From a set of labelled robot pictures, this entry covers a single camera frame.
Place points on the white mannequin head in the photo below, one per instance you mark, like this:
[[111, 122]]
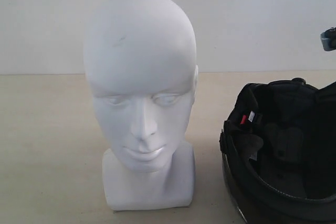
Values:
[[140, 64]]

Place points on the black helmet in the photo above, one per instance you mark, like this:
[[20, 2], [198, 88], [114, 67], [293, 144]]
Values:
[[278, 152]]

